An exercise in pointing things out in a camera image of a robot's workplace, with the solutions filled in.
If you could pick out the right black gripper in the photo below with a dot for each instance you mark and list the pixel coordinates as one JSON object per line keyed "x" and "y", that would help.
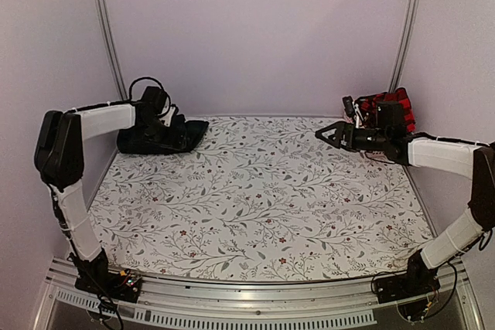
{"x": 336, "y": 142}

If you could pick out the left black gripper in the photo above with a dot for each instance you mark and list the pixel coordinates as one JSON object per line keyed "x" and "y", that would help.
{"x": 169, "y": 140}

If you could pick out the dark green plaid skirt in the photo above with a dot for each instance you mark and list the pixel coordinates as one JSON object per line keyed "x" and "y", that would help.
{"x": 138, "y": 139}

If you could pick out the red black plaid shirt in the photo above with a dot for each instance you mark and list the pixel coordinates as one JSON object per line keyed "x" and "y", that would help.
{"x": 387, "y": 109}

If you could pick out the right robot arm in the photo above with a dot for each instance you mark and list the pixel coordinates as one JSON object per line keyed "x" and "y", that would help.
{"x": 471, "y": 161}

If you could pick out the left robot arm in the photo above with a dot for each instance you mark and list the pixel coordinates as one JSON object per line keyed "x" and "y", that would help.
{"x": 59, "y": 156}

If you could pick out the pink plastic basket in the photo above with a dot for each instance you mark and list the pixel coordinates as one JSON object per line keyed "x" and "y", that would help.
{"x": 371, "y": 152}

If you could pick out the floral patterned table mat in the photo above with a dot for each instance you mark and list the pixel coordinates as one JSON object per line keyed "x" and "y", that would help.
{"x": 260, "y": 199}

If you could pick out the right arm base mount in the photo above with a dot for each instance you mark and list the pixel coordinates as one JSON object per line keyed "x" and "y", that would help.
{"x": 419, "y": 285}

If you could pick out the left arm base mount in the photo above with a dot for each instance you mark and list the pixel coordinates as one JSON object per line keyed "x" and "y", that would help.
{"x": 101, "y": 281}

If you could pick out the front aluminium rail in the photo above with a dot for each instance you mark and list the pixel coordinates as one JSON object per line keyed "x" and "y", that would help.
{"x": 185, "y": 303}

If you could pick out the right aluminium frame post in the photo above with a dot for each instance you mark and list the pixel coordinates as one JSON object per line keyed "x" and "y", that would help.
{"x": 404, "y": 43}

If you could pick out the aluminium frame post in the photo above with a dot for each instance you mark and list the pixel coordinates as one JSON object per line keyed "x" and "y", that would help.
{"x": 110, "y": 48}
{"x": 404, "y": 43}

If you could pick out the left aluminium frame post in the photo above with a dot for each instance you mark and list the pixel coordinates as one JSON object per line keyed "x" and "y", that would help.
{"x": 110, "y": 48}

